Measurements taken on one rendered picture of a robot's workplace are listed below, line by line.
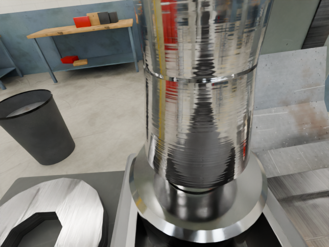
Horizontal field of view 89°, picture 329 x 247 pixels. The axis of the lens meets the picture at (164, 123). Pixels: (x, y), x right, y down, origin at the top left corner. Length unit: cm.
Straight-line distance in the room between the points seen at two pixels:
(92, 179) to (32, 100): 200
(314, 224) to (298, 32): 43
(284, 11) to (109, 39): 403
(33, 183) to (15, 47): 495
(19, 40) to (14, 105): 301
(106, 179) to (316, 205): 36
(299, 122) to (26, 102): 212
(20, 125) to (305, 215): 176
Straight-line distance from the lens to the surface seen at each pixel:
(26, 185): 20
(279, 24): 55
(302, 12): 58
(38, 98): 212
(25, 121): 174
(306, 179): 45
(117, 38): 435
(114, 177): 16
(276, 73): 56
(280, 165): 53
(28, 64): 516
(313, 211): 41
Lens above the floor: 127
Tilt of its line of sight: 38 degrees down
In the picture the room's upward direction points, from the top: 6 degrees counter-clockwise
